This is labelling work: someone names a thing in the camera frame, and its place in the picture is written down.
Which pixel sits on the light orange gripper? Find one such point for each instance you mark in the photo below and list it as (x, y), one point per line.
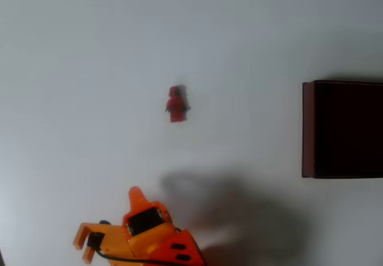
(145, 221)

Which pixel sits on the red lego minifigure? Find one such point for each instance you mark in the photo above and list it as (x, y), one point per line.
(177, 105)

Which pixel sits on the dark maroon open box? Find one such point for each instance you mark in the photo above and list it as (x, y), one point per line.
(344, 129)

